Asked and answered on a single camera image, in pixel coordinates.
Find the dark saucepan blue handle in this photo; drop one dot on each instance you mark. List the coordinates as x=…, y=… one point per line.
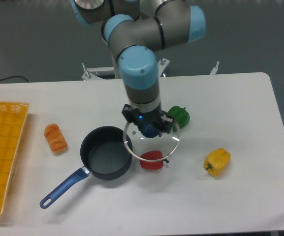
x=103, y=154

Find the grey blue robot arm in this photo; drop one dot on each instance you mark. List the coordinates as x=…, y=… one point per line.
x=133, y=42

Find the glass lid blue knob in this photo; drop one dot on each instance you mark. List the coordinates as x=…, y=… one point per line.
x=137, y=144

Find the yellow bell pepper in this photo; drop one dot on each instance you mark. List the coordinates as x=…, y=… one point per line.
x=216, y=162

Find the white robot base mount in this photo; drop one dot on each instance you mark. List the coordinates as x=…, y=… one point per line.
x=106, y=73

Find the green bell pepper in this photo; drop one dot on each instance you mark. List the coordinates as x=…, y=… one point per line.
x=180, y=114

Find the orange bread loaf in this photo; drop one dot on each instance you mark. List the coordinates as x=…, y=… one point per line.
x=55, y=138

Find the red bell pepper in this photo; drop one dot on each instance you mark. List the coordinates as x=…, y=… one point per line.
x=153, y=155

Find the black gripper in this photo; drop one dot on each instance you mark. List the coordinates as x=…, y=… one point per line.
x=154, y=121

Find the yellow wicker basket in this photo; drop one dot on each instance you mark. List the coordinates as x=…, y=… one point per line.
x=13, y=116

